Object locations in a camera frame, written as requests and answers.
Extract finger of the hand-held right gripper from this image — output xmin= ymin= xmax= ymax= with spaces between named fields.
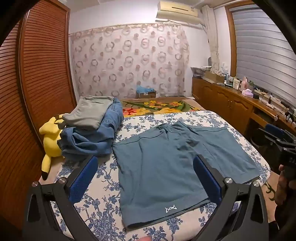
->
xmin=265 ymin=123 xmax=292 ymax=142
xmin=251 ymin=128 xmax=283 ymax=151

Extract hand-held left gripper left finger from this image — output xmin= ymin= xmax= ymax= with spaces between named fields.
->
xmin=23 ymin=156 xmax=99 ymax=241

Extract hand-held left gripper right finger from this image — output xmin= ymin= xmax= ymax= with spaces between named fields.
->
xmin=193 ymin=155 xmax=270 ymax=241

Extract teal pants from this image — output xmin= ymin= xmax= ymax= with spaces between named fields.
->
xmin=112 ymin=120 xmax=260 ymax=230

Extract folded grey pants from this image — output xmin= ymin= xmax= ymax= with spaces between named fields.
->
xmin=62 ymin=96 xmax=115 ymax=130

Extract person's right hand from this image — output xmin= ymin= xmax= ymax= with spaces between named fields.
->
xmin=275 ymin=164 xmax=295 ymax=205

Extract blue denim jeans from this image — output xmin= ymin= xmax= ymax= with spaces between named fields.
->
xmin=58 ymin=97 xmax=124 ymax=160

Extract wooden cabinet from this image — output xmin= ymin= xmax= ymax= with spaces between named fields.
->
xmin=191 ymin=76 xmax=296 ymax=149

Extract yellow plush toy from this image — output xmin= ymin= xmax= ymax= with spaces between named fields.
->
xmin=39 ymin=113 xmax=70 ymax=181

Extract blue floral quilt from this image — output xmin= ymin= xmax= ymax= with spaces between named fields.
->
xmin=50 ymin=110 xmax=271 ymax=241

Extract grey window blind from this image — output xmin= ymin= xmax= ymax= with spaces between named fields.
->
xmin=230 ymin=3 xmax=296 ymax=106

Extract flower print blanket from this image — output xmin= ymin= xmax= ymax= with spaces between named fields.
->
xmin=120 ymin=97 xmax=206 ymax=117

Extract woven basket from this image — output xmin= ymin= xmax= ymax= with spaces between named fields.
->
xmin=191 ymin=66 xmax=212 ymax=77

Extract wooden louvred wardrobe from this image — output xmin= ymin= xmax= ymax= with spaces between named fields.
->
xmin=0 ymin=0 xmax=78 ymax=230

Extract cream lace curtain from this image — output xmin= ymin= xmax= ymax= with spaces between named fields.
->
xmin=202 ymin=5 xmax=221 ymax=72

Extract cardboard box with blue cloth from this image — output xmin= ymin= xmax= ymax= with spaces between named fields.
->
xmin=135 ymin=85 xmax=157 ymax=99

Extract ring pattern curtain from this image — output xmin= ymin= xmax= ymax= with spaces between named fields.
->
xmin=69 ymin=23 xmax=190 ymax=100

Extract wall air conditioner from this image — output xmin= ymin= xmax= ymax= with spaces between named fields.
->
xmin=155 ymin=0 xmax=204 ymax=26

